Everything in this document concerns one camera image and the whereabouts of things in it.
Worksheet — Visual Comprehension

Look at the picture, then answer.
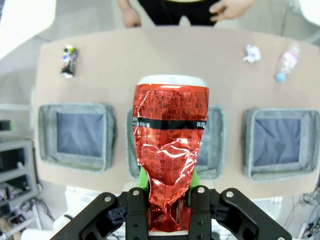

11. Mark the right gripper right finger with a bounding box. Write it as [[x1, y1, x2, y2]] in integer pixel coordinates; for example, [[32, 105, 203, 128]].
[[188, 169, 293, 240]]

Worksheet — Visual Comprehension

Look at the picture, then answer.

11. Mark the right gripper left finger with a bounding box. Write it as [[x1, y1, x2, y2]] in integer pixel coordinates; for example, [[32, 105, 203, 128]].
[[49, 166, 151, 240]]

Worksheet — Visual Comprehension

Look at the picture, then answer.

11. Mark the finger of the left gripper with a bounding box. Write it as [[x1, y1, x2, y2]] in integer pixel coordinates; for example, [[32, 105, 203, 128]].
[[0, 119, 14, 131]]

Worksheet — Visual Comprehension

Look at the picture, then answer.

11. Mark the crushed black soda can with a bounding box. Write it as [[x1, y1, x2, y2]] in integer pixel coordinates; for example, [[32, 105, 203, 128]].
[[60, 44, 79, 79]]

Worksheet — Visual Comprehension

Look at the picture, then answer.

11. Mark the crushed red soda can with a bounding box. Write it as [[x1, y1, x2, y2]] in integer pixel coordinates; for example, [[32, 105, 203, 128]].
[[131, 74, 210, 232]]

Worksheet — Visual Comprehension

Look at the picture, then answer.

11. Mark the white paper ball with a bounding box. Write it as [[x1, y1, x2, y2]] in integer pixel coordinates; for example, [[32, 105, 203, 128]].
[[242, 44, 262, 63]]

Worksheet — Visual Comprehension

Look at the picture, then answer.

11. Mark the clear bottle with blue cap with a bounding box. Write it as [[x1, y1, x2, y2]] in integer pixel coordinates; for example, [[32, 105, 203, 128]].
[[274, 41, 301, 83]]

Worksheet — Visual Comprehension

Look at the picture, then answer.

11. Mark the person's right hand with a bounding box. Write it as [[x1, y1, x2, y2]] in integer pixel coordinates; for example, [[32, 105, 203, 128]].
[[117, 0, 142, 28]]

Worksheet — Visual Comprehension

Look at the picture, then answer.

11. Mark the person's left hand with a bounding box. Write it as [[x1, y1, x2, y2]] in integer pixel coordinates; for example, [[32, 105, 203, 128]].
[[209, 0, 256, 23]]

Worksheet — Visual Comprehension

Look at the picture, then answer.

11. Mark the grey equipment rack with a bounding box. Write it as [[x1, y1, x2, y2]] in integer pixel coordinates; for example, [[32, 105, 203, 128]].
[[0, 138, 42, 237]]

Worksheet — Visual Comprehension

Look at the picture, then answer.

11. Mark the grey fabric basket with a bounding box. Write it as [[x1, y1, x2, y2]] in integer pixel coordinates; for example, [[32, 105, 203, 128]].
[[38, 101, 117, 173], [242, 107, 320, 183], [125, 104, 225, 180]]

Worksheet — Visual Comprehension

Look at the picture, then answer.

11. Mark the white table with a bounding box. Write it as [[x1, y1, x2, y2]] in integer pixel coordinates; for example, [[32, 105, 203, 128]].
[[298, 0, 320, 29], [0, 0, 59, 62]]

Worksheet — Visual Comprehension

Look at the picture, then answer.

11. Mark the person in white sweater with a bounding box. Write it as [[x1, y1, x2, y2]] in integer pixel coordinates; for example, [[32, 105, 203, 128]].
[[138, 0, 221, 27]]

